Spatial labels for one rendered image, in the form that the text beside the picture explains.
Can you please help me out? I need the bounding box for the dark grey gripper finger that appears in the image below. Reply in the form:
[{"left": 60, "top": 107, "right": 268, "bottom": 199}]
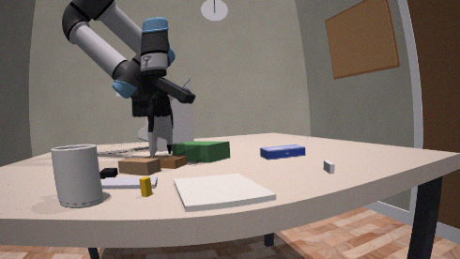
[
  {"left": 137, "top": 101, "right": 159, "bottom": 159},
  {"left": 157, "top": 104, "right": 174, "bottom": 154}
]

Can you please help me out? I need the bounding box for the grey cylindrical cup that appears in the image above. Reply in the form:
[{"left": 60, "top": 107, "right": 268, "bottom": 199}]
[{"left": 51, "top": 145, "right": 103, "bottom": 208}]

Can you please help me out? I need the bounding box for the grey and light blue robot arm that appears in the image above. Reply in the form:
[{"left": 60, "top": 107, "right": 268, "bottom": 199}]
[{"left": 62, "top": 0, "right": 195, "bottom": 104}]

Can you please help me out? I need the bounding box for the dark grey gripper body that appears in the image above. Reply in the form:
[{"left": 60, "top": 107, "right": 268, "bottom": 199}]
[{"left": 131, "top": 69, "right": 170, "bottom": 117}]

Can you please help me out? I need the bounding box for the yellow rectangular block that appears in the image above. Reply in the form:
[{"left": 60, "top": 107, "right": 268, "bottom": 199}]
[{"left": 139, "top": 177, "right": 153, "bottom": 197}]

